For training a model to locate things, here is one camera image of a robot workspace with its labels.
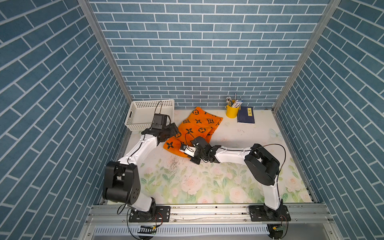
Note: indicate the white slotted cable duct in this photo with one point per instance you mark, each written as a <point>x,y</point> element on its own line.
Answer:
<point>183,230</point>

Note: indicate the orange patterned plush pillowcase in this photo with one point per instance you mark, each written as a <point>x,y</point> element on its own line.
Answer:
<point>198,124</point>

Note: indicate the white perforated plastic basket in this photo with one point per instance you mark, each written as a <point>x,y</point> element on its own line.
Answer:
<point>141,113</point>

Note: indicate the blue white pencil box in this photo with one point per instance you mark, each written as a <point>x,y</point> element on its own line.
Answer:
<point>237,104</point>

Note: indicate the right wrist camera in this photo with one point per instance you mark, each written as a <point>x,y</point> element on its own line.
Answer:
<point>190,151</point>

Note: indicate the yellow bucket pen holder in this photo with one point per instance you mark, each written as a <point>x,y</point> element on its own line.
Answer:
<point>232,112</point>

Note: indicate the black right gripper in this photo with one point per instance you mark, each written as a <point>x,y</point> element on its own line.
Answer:
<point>196,161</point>

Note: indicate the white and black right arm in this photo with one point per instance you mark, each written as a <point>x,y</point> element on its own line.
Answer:
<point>264,167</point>

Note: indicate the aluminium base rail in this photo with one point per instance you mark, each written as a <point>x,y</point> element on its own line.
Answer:
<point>215,214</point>

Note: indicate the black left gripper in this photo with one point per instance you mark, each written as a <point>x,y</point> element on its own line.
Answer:
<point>173,129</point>

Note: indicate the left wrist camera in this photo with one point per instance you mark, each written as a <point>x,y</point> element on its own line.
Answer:
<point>159,121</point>

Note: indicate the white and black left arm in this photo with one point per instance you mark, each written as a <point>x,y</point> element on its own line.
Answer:
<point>122,181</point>

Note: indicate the dark blue book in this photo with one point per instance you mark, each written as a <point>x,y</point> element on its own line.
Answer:
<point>246,115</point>

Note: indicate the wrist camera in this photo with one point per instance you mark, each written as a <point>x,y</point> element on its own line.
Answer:
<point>190,151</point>
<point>159,121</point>

